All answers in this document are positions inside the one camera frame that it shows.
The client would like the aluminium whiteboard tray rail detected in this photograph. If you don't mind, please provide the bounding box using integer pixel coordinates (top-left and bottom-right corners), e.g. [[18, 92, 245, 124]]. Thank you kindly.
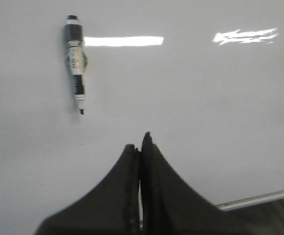
[[216, 190, 284, 211]]

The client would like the black and white marker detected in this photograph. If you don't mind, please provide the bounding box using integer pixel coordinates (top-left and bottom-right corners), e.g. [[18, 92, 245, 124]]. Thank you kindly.
[[65, 15, 87, 115]]

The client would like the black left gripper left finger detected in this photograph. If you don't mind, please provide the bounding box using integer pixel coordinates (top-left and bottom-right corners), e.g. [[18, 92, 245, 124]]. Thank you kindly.
[[35, 144, 140, 235]]

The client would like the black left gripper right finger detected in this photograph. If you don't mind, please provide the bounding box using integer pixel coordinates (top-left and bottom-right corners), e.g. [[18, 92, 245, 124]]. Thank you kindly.
[[141, 132, 254, 235]]

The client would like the white whiteboard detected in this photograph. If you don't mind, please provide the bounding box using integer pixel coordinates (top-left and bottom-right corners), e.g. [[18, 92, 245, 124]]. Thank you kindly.
[[0, 0, 284, 235]]

